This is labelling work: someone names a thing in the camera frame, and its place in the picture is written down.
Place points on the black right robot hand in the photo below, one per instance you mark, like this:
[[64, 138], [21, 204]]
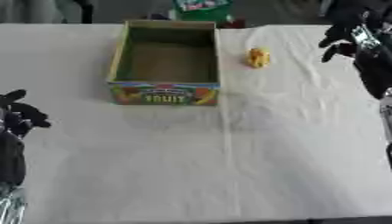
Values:
[[375, 67]]

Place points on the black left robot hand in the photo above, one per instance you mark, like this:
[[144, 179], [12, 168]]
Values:
[[12, 145]]

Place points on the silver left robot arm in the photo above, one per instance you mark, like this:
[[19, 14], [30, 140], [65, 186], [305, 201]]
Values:
[[9, 204]]

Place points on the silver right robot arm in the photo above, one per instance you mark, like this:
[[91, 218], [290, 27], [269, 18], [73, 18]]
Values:
[[388, 116]]

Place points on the open cardboard box green inside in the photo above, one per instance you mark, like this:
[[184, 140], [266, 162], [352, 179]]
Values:
[[166, 62]]

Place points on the green printed box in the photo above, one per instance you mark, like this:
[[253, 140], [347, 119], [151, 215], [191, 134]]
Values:
[[201, 10]]

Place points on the yellow toy fruit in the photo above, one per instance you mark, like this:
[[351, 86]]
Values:
[[258, 57]]

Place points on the black pole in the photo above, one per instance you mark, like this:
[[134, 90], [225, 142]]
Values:
[[86, 11]]

